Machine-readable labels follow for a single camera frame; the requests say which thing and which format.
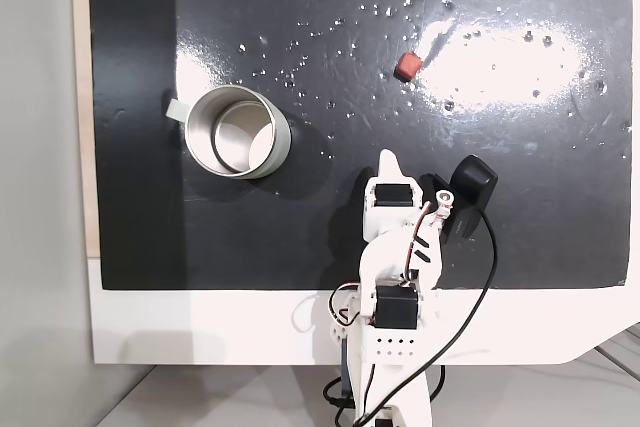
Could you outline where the red cube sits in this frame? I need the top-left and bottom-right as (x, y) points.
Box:
(394, 51), (424, 82)

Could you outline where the silver metal cup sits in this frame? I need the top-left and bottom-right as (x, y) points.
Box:
(165, 85), (293, 181)

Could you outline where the black glossy mat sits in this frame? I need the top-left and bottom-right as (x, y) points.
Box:
(87, 0), (631, 292)

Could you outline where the beige wooden board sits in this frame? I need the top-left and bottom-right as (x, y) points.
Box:
(69, 0), (103, 261)

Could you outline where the red white black servo wire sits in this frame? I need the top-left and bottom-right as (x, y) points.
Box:
(399, 199), (435, 289)
(327, 282), (367, 329)

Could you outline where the black oval camera box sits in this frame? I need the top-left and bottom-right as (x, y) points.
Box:
(432, 154), (500, 246)

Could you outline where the black power cable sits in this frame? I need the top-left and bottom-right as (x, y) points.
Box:
(322, 364), (447, 414)

